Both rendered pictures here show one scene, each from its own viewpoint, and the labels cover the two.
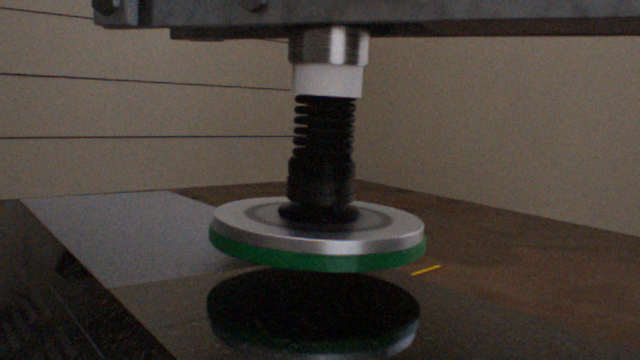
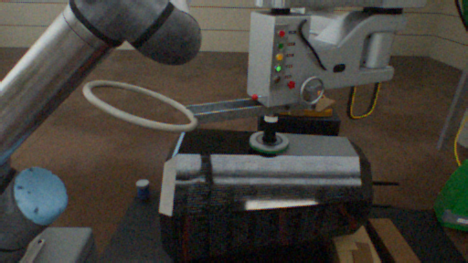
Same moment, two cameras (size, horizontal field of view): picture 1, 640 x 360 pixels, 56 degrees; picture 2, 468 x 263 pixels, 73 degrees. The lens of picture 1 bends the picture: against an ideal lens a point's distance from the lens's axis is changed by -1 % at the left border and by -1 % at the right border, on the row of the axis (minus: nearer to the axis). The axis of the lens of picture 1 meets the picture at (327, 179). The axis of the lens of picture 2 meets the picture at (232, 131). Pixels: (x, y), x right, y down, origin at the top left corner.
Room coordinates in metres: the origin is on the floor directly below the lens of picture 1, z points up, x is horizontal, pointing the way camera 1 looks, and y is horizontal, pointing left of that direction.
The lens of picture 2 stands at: (1.46, -1.33, 1.68)
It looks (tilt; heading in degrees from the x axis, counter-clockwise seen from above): 26 degrees down; 130
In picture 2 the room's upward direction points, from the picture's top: 2 degrees clockwise
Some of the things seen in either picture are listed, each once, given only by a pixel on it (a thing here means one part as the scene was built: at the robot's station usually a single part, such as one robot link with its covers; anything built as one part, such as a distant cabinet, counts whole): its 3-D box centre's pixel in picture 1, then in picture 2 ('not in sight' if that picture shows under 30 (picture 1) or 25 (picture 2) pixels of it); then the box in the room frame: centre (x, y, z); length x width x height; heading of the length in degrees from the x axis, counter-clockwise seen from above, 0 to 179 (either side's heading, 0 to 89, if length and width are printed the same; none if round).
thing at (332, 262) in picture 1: (318, 224); (269, 141); (0.61, 0.01, 0.85); 0.22 x 0.22 x 0.04
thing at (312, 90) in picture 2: not in sight; (307, 89); (0.77, 0.07, 1.18); 0.15 x 0.10 x 0.15; 66
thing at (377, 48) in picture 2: not in sight; (373, 47); (0.87, 0.61, 1.32); 0.19 x 0.19 x 0.20
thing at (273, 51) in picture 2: not in sight; (277, 57); (0.69, -0.10, 1.35); 0.08 x 0.03 x 0.28; 66
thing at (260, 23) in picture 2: not in sight; (289, 59); (0.64, 0.08, 1.30); 0.36 x 0.22 x 0.45; 66
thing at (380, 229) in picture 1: (318, 220); (269, 140); (0.61, 0.01, 0.85); 0.21 x 0.21 x 0.01
